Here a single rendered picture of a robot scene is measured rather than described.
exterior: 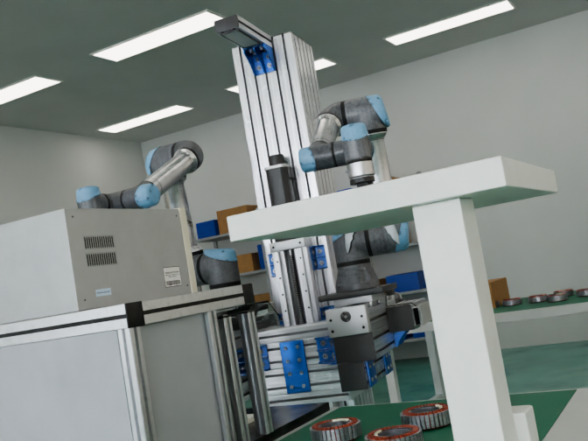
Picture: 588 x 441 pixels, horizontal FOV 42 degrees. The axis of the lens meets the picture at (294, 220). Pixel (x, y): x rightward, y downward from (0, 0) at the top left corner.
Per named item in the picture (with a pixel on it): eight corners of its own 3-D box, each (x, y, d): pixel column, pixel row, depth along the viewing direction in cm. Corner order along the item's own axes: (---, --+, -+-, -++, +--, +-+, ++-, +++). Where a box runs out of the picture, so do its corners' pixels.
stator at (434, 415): (407, 435, 157) (404, 416, 158) (398, 424, 169) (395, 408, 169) (459, 425, 158) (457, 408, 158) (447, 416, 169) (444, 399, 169)
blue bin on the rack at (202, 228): (217, 238, 968) (215, 222, 969) (235, 234, 954) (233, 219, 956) (198, 239, 931) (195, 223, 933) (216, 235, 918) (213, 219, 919)
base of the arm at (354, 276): (343, 290, 270) (339, 263, 271) (384, 284, 265) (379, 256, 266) (331, 294, 256) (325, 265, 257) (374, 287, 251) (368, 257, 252)
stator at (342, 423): (349, 445, 157) (346, 427, 157) (303, 447, 162) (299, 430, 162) (370, 431, 167) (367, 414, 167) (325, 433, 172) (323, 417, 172)
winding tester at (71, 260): (65, 315, 200) (53, 238, 202) (198, 291, 180) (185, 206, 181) (-67, 336, 166) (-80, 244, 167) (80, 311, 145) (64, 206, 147)
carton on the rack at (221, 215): (236, 234, 953) (233, 211, 955) (265, 228, 935) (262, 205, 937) (220, 234, 917) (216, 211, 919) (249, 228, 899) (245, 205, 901)
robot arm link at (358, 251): (339, 263, 269) (332, 226, 270) (376, 257, 266) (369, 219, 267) (333, 264, 257) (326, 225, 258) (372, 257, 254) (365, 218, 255)
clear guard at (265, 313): (208, 330, 213) (205, 309, 213) (282, 320, 201) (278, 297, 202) (132, 349, 184) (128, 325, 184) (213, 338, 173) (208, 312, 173)
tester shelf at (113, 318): (45, 335, 207) (43, 318, 207) (255, 302, 176) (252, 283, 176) (-106, 363, 168) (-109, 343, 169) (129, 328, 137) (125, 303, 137)
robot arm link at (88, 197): (106, 185, 245) (87, 185, 238) (111, 219, 244) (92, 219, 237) (87, 190, 249) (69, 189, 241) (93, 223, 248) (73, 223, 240)
